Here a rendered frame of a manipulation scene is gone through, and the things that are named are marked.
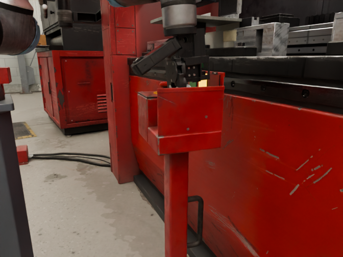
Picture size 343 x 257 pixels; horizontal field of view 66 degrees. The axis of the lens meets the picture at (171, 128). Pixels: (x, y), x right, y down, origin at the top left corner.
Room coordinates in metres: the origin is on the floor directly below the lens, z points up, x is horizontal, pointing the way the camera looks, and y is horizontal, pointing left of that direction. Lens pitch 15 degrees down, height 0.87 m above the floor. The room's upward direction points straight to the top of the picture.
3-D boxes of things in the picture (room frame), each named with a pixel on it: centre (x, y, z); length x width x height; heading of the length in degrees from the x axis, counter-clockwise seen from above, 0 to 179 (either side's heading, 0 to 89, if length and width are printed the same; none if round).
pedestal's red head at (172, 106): (0.67, -0.01, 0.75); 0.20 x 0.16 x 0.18; 19
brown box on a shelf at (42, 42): (2.84, 1.42, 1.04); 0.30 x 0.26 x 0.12; 33
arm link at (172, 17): (0.62, -0.02, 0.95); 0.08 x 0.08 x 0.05
